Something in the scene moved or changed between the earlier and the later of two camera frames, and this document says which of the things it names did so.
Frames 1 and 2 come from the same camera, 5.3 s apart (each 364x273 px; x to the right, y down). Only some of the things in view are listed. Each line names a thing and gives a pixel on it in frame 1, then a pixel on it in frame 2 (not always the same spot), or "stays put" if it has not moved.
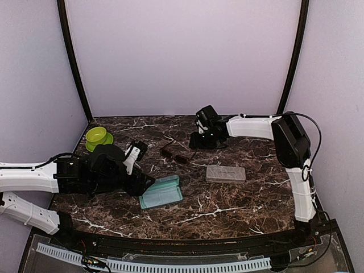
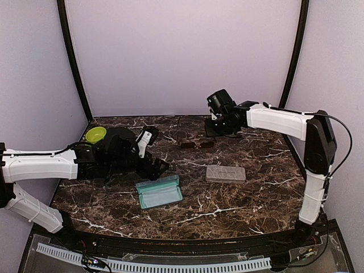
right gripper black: (195, 143) -> (210, 131)
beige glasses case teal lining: (224, 174) stays put
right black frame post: (303, 20) stays put
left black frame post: (62, 19) stays put
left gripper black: (137, 187) -> (154, 173)
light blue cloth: (160, 197) stays put
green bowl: (95, 136) stays put
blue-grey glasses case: (164, 190) stays put
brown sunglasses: (166, 151) -> (205, 144)
